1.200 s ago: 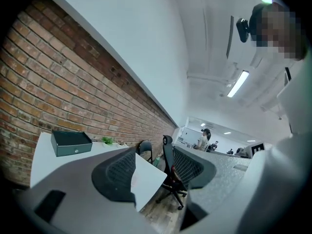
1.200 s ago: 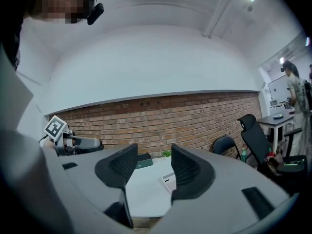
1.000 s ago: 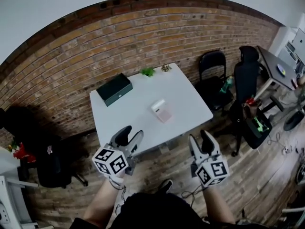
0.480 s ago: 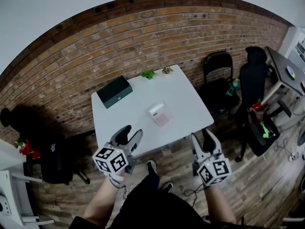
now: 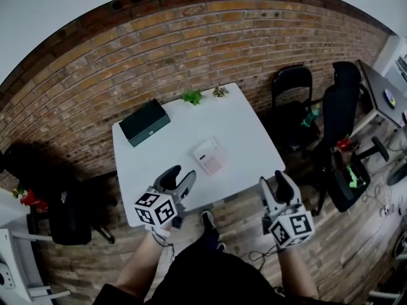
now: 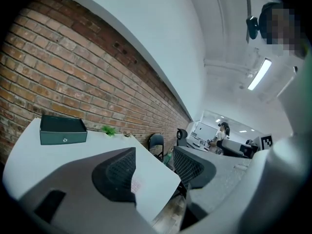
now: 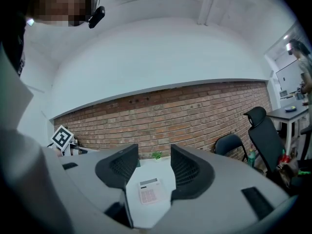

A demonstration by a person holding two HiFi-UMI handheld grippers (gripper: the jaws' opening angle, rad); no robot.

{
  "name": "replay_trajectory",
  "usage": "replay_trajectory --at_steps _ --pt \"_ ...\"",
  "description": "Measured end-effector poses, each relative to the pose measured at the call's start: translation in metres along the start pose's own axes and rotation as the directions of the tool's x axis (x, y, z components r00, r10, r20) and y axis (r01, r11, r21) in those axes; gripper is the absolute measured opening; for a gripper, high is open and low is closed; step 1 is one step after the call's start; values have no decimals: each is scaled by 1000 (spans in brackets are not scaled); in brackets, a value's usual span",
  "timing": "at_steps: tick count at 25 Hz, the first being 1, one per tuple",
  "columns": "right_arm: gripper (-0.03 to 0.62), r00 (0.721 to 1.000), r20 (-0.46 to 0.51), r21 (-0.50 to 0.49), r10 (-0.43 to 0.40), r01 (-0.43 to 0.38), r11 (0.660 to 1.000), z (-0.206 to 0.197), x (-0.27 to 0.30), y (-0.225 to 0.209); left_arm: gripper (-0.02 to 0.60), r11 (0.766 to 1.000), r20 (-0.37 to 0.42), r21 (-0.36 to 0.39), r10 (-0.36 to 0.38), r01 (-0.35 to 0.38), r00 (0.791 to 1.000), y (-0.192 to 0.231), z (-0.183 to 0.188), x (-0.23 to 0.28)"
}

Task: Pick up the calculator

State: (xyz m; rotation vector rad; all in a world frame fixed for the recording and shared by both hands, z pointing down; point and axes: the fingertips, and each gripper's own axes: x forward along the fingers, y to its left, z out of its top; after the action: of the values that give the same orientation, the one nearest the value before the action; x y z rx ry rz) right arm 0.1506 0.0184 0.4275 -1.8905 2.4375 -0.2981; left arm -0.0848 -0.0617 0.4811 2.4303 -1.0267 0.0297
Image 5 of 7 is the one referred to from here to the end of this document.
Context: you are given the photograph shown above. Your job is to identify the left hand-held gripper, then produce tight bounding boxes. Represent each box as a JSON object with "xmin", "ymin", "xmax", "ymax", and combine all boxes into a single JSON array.
[{"xmin": 133, "ymin": 165, "xmax": 197, "ymax": 232}]

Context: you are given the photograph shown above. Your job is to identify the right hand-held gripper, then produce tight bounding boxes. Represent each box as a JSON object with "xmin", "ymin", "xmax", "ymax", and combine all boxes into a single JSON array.
[{"xmin": 259, "ymin": 170, "xmax": 316, "ymax": 250}]

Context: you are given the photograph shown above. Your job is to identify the white and pink calculator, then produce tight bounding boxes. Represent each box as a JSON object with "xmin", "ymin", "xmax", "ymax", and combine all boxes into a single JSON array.
[{"xmin": 193, "ymin": 138, "xmax": 228, "ymax": 177}]

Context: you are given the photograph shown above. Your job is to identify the person's right forearm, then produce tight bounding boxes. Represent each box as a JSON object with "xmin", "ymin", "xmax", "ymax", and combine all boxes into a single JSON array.
[{"xmin": 277, "ymin": 247, "xmax": 319, "ymax": 300}]

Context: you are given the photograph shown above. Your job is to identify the person's left forearm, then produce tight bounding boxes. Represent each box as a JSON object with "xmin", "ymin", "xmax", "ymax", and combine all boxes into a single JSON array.
[{"xmin": 113, "ymin": 229, "xmax": 174, "ymax": 300}]

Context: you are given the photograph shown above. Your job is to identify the black rectangular box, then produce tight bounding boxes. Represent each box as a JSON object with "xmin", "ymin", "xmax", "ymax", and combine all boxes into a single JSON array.
[{"xmin": 118, "ymin": 98, "xmax": 172, "ymax": 148}]

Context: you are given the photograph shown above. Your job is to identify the bright green item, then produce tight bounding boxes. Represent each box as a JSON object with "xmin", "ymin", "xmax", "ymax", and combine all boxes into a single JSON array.
[{"xmin": 345, "ymin": 165, "xmax": 367, "ymax": 189}]

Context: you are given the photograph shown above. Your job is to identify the green item on folding chair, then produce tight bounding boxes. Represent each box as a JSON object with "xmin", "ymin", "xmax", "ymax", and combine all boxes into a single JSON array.
[{"xmin": 301, "ymin": 104, "xmax": 322, "ymax": 129}]

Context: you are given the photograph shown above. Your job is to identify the green leafy potted plant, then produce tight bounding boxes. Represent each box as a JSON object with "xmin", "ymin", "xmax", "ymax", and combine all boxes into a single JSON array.
[{"xmin": 180, "ymin": 89, "xmax": 204, "ymax": 107}]

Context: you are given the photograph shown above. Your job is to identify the black folding chair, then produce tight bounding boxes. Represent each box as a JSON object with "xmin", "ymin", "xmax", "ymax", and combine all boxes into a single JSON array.
[{"xmin": 266, "ymin": 64, "xmax": 322, "ymax": 154}]

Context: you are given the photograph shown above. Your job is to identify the black office chair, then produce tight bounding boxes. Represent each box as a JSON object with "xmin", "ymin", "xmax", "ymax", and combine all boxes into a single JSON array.
[{"xmin": 311, "ymin": 61, "xmax": 390, "ymax": 217}]

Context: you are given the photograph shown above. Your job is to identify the small brown succulent plant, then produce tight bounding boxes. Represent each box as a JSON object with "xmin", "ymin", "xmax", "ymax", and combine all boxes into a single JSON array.
[{"xmin": 212, "ymin": 85, "xmax": 230, "ymax": 99}]

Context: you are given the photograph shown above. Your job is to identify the person's black clothing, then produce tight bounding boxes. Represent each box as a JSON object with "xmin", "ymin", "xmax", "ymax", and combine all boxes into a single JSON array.
[{"xmin": 100, "ymin": 230, "xmax": 322, "ymax": 305}]

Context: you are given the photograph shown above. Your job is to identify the black bag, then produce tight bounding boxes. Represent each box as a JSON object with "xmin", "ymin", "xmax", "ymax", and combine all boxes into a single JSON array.
[{"xmin": 47, "ymin": 176, "xmax": 93, "ymax": 247}]

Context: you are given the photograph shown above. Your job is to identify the dark oval stand base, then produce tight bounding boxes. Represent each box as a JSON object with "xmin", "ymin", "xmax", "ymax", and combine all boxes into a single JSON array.
[{"xmin": 386, "ymin": 159, "xmax": 407, "ymax": 187}]

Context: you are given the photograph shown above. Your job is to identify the dark side desk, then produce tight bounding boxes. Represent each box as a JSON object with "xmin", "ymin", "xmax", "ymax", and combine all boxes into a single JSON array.
[{"xmin": 355, "ymin": 58, "xmax": 407, "ymax": 133}]

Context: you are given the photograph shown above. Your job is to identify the round grey disc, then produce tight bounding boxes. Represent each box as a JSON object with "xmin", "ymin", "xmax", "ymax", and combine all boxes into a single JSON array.
[{"xmin": 383, "ymin": 88, "xmax": 399, "ymax": 108}]

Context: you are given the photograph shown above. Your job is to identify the red flower bunch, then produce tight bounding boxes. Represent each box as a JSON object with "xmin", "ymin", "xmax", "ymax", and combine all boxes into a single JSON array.
[{"xmin": 11, "ymin": 185, "xmax": 49, "ymax": 215}]

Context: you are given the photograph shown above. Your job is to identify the black floor cable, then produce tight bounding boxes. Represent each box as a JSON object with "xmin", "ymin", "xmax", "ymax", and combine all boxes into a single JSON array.
[{"xmin": 249, "ymin": 244, "xmax": 281, "ymax": 271}]

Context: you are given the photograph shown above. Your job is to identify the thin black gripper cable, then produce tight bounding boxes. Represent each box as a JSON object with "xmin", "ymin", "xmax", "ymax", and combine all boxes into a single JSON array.
[{"xmin": 151, "ymin": 229, "xmax": 176, "ymax": 262}]

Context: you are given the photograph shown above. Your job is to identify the tangled floor cables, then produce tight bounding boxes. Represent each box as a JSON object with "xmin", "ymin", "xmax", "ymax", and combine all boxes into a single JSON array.
[{"xmin": 361, "ymin": 170, "xmax": 407, "ymax": 227}]

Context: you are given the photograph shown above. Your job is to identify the white furniture frame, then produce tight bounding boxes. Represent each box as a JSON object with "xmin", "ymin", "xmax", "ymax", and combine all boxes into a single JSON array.
[{"xmin": 0, "ymin": 189, "xmax": 71, "ymax": 305}]

